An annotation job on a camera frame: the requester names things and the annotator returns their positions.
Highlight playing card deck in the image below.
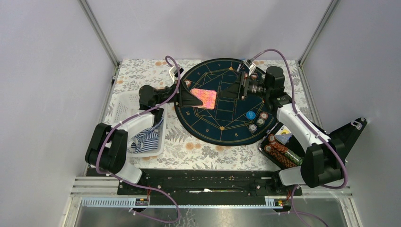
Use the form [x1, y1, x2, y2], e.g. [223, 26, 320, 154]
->
[275, 126, 293, 144]

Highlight white plastic laundry basket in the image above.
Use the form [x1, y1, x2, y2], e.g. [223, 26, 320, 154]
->
[104, 90, 168, 157]

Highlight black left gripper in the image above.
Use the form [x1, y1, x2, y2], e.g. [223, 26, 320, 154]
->
[154, 79, 204, 108]

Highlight blue white striped cloth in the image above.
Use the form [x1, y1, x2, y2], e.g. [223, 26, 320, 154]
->
[128, 117, 164, 155]

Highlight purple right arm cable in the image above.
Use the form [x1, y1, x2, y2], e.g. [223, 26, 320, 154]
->
[250, 49, 349, 226]

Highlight round dark poker mat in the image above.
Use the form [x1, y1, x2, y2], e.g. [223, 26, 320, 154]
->
[174, 58, 277, 146]

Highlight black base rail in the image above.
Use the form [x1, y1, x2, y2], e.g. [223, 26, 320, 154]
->
[86, 168, 303, 207]

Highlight grey chip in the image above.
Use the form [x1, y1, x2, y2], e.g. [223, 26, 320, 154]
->
[248, 124, 257, 133]

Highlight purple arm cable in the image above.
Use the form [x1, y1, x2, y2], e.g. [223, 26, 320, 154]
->
[250, 49, 349, 226]
[95, 55, 183, 195]

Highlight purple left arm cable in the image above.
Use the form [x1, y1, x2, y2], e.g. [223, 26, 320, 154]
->
[95, 55, 183, 195]

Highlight red five chip stack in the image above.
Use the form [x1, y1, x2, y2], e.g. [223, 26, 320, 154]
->
[259, 112, 269, 121]

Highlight black poker chip case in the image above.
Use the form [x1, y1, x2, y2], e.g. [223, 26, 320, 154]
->
[258, 116, 368, 173]

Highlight red chip rows in case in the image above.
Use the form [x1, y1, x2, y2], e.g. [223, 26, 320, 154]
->
[263, 134, 303, 169]

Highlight pink sponge block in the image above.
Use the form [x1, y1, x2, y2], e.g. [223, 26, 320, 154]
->
[190, 88, 217, 110]

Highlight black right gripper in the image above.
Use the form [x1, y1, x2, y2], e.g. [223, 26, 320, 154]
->
[218, 71, 270, 101]

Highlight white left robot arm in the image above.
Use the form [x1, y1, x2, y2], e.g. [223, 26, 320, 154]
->
[85, 66, 202, 194]

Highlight blue small blind button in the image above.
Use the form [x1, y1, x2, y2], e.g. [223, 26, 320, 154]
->
[245, 111, 256, 121]

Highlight blue chip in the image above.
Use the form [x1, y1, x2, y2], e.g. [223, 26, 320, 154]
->
[256, 118, 265, 127]

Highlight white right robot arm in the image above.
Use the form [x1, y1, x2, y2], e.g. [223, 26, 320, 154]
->
[220, 60, 349, 195]

